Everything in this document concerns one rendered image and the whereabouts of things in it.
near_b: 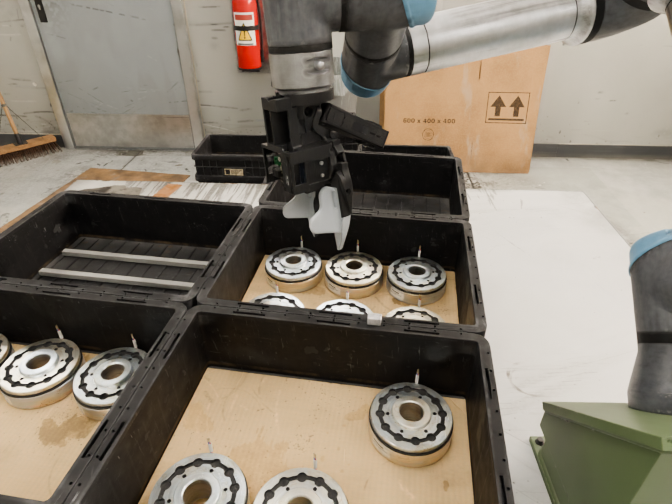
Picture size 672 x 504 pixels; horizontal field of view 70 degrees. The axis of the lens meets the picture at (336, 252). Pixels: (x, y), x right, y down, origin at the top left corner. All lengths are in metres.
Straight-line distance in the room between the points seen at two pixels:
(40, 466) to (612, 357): 0.92
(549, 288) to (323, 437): 0.69
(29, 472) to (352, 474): 0.38
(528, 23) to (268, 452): 0.66
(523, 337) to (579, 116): 3.00
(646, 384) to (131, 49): 3.55
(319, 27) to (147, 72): 3.25
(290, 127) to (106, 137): 3.55
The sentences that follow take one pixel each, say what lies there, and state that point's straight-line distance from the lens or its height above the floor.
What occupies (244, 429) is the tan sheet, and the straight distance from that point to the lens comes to 0.66.
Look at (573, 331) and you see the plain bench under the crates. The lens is 1.07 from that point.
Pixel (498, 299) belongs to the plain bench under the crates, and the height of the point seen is 0.70.
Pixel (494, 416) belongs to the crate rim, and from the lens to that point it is 0.56.
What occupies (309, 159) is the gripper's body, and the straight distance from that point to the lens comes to 0.59.
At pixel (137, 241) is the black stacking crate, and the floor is 0.83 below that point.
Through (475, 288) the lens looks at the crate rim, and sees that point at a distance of 0.74.
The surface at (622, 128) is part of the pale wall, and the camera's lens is 4.06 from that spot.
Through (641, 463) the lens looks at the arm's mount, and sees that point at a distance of 0.60.
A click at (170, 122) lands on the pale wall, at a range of 3.84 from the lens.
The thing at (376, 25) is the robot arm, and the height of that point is 1.27.
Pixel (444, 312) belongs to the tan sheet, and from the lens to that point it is 0.83.
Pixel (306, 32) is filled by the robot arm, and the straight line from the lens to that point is 0.57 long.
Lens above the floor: 1.35
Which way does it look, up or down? 33 degrees down
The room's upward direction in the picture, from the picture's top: straight up
